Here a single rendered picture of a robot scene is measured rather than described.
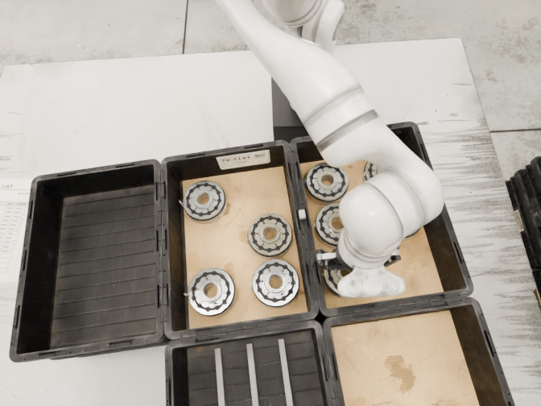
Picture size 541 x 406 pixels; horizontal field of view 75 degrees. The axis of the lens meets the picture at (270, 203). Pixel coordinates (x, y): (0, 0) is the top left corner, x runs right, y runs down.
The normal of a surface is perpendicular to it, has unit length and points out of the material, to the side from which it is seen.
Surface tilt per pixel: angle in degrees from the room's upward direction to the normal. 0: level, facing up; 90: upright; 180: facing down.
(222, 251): 0
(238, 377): 0
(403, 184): 9
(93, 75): 0
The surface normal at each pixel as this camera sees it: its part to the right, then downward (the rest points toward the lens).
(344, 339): -0.05, -0.37
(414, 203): 0.18, 0.07
